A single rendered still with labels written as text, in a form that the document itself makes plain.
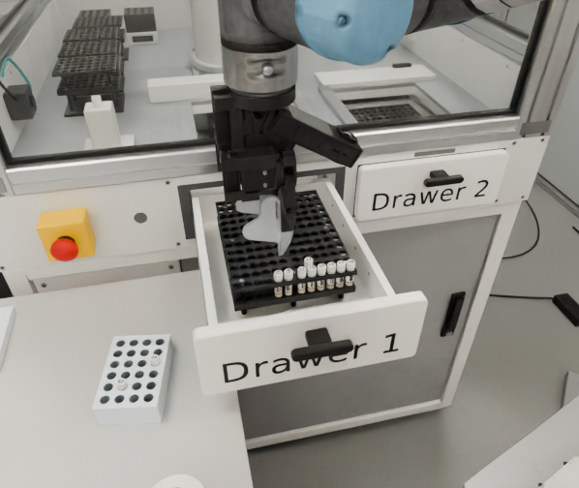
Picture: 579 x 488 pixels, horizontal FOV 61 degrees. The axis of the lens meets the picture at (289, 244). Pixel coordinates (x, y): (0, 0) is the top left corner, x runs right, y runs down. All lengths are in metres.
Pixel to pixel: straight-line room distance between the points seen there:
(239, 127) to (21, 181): 0.44
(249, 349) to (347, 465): 0.97
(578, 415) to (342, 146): 0.50
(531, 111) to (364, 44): 0.67
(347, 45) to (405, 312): 0.36
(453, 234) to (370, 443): 0.74
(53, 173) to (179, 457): 0.46
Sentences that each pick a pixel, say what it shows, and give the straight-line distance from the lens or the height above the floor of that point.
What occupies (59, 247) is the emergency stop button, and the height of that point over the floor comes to 0.89.
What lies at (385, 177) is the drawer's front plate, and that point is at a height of 0.91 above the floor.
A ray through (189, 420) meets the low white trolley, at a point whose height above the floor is 0.76.
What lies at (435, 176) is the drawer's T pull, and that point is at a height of 0.91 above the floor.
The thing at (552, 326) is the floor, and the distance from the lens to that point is 2.07.
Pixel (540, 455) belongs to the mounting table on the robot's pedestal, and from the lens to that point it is 0.75.
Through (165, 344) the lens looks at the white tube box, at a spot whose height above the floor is 0.80.
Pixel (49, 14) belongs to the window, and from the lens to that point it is 0.77.
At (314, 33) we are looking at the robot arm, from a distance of 0.39.
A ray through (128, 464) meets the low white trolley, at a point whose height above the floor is 0.76.
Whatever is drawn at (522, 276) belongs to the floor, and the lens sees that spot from 2.25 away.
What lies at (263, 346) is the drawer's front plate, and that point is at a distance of 0.61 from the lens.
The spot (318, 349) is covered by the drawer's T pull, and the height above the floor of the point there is 0.91.
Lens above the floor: 1.36
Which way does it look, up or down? 38 degrees down
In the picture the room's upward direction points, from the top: straight up
